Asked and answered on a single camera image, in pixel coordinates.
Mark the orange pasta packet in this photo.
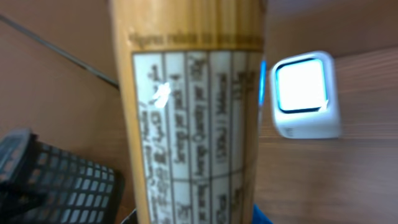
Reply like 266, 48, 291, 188
109, 0, 267, 223

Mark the grey plastic basket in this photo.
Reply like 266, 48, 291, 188
1, 128, 124, 223

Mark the white barcode scanner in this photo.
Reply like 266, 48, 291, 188
269, 51, 342, 139

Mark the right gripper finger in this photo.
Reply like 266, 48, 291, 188
251, 204, 273, 224

